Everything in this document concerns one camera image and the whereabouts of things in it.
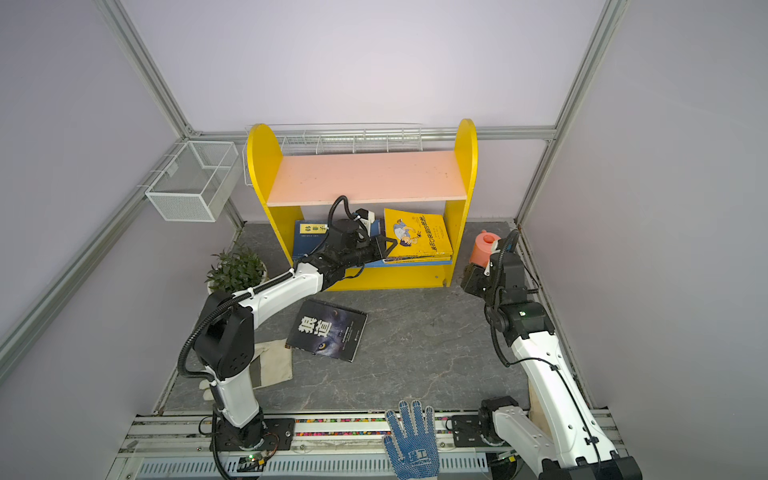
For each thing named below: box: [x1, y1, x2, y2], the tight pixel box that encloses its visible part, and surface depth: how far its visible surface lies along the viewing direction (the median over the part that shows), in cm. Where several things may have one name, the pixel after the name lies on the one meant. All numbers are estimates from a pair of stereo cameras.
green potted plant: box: [204, 243, 268, 295], surface depth 87 cm
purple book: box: [382, 255, 452, 264], surface depth 91 cm
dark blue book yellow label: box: [292, 220, 329, 262], surface depth 92 cm
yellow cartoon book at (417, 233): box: [383, 208, 453, 257], surface depth 90 cm
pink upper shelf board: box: [267, 150, 467, 207], surface depth 77 cm
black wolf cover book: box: [285, 299, 368, 363], surface depth 90 cm
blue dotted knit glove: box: [383, 400, 440, 480], surface depth 74 cm
